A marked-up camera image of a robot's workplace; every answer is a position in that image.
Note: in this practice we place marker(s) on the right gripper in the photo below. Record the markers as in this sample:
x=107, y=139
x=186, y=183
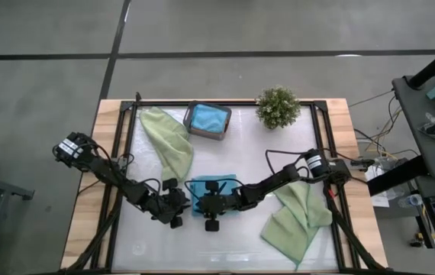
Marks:
x=217, y=204

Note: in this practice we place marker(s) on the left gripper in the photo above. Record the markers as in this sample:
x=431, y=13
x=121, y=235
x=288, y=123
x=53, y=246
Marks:
x=168, y=206

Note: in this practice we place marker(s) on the blue microfiber towel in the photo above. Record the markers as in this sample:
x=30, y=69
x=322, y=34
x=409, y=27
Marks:
x=229, y=186

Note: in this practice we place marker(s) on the green microfiber towel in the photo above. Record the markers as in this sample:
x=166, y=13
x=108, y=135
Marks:
x=168, y=141
x=294, y=229

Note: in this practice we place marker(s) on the blue towel with white tag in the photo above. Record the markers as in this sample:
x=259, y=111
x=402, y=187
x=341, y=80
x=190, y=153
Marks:
x=210, y=118

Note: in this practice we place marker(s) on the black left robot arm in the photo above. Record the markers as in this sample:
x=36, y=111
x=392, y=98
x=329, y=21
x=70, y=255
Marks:
x=107, y=172

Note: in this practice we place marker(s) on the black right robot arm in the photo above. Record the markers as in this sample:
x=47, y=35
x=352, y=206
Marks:
x=278, y=179

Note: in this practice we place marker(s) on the dark grey plastic bin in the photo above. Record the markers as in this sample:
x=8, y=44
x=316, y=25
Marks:
x=208, y=136

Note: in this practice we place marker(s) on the small potted artificial plant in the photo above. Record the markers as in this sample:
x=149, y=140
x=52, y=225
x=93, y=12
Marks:
x=278, y=107

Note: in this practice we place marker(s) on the clear plastic bottle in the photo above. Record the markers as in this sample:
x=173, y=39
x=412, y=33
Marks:
x=412, y=200

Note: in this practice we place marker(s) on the dark grey side desk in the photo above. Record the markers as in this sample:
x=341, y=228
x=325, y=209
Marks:
x=412, y=114

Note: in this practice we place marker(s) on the black aluminium table frame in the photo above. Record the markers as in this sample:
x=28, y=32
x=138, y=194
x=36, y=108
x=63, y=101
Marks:
x=125, y=105

